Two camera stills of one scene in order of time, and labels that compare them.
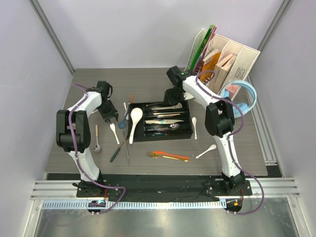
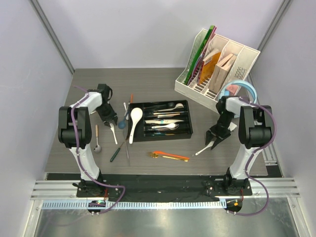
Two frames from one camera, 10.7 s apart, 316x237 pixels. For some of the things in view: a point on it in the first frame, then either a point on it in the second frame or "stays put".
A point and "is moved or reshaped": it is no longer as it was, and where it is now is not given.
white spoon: (213, 147) is moved or reshaped
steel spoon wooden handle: (97, 148) stays put
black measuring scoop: (161, 103) is moved or reshaped
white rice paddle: (177, 105) stays put
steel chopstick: (128, 155) stays put
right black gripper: (169, 99) → (213, 130)
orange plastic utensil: (171, 154) stays put
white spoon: (194, 120) → (170, 125)
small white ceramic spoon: (112, 127) stays put
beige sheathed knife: (162, 121) stays put
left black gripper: (107, 117) stays put
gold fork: (155, 156) stays put
